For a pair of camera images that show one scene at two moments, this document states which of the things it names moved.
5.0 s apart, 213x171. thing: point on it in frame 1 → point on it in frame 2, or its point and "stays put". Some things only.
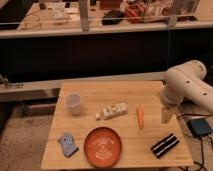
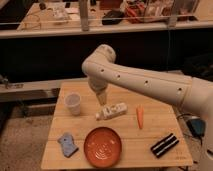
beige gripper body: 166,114 → 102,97
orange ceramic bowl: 103,147 stays put
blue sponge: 68,144 stays put
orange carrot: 139,114 stays put
